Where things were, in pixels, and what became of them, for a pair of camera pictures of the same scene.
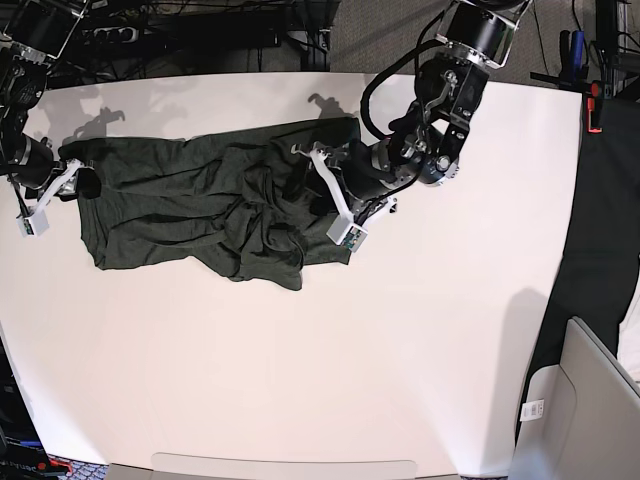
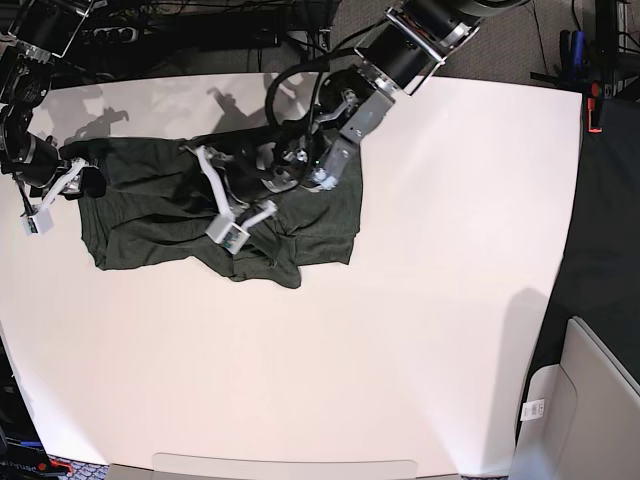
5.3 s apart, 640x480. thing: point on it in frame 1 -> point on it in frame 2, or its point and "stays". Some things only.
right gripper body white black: (345, 231) -> (229, 232)
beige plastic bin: (591, 424) stays
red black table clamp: (593, 108) stays
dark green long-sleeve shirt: (253, 203) stays
